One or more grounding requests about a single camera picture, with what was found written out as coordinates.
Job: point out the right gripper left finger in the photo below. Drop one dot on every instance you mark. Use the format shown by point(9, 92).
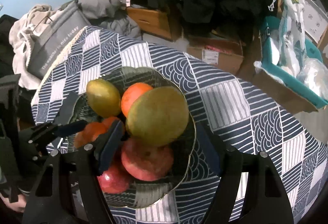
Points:
point(109, 144)

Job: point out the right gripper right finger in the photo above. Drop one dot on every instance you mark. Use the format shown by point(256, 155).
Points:
point(212, 146)

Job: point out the large orange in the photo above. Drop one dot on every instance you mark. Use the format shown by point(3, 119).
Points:
point(89, 134)

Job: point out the yellow pear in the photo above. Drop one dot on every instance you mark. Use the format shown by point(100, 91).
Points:
point(103, 98)
point(159, 116)

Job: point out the red apple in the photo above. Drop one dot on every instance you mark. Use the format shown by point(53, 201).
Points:
point(144, 162)
point(115, 180)

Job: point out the small tangerine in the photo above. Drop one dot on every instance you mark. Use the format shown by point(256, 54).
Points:
point(107, 122)

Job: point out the left hand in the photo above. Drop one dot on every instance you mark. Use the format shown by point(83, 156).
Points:
point(18, 206)

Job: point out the green glass plate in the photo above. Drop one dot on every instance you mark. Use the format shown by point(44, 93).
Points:
point(140, 193)

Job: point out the cardboard box under crate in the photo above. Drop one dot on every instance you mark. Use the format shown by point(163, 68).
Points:
point(287, 98)

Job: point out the flat cardboard box red label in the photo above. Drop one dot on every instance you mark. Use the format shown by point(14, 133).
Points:
point(224, 54)

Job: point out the grey tote bag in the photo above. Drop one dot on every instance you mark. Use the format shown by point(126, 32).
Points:
point(55, 37)

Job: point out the wooden drawer base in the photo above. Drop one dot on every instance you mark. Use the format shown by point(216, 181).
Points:
point(156, 22)

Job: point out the clear plastic bag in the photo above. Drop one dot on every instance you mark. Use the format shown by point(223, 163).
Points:
point(314, 76)

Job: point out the white printed rice bag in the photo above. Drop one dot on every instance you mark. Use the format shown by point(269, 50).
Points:
point(292, 27)

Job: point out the pile of clothes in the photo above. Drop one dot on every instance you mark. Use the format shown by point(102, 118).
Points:
point(108, 14)

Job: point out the teal plastic crate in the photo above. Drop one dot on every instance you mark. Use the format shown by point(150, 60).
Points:
point(283, 65)

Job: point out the white storage drawer box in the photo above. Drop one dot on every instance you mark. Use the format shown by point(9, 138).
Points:
point(315, 19)

